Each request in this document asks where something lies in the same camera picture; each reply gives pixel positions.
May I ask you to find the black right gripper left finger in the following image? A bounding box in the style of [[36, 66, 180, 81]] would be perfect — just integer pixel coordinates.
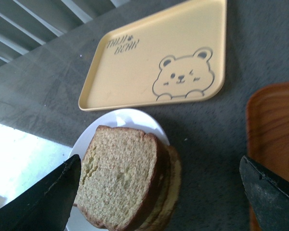
[[0, 154, 81, 231]]

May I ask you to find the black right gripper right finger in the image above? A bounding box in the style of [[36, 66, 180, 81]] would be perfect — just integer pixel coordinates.
[[239, 155, 289, 231]]

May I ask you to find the bread slice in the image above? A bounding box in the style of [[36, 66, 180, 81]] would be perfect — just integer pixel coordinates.
[[74, 125, 170, 231]]

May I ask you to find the white round plate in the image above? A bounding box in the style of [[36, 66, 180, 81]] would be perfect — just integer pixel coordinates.
[[66, 109, 170, 231]]

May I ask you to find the sandwich bottom with filling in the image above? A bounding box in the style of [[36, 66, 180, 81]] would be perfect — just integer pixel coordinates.
[[138, 145, 182, 231]]

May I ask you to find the brown wood-grain tray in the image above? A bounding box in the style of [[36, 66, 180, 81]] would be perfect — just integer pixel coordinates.
[[245, 81, 289, 231]]

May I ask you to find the yellow bear tray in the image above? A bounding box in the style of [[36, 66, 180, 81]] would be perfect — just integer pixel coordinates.
[[79, 0, 227, 111]]

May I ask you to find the grey pleated curtain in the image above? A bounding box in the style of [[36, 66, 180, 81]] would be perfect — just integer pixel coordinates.
[[0, 0, 126, 67]]

